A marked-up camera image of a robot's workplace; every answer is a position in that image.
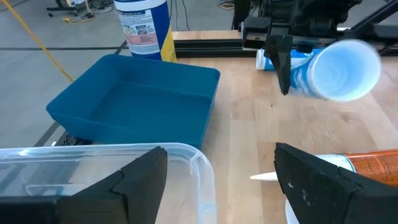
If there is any orange sealant tube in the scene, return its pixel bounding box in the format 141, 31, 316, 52
250, 149, 398, 187

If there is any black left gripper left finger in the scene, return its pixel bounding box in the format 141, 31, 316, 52
0, 146, 169, 224

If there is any teal plastic bin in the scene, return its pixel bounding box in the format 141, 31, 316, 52
45, 54, 221, 149

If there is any yellow extension cable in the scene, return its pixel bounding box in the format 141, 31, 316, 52
0, 0, 75, 83

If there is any black keyboard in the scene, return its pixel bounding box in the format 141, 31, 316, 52
60, 132, 94, 147

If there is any clear plastic container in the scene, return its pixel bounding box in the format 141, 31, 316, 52
0, 142, 218, 224

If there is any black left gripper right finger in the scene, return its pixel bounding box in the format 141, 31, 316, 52
273, 142, 398, 224

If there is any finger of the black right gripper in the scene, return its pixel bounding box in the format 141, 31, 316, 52
264, 34, 295, 96

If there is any yellow cord plug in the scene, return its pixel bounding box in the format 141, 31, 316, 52
62, 14, 96, 25

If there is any black wheeled stand base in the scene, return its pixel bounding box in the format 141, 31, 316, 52
46, 0, 78, 17

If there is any Lysol wipes canister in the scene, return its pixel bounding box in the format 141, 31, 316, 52
113, 0, 177, 62

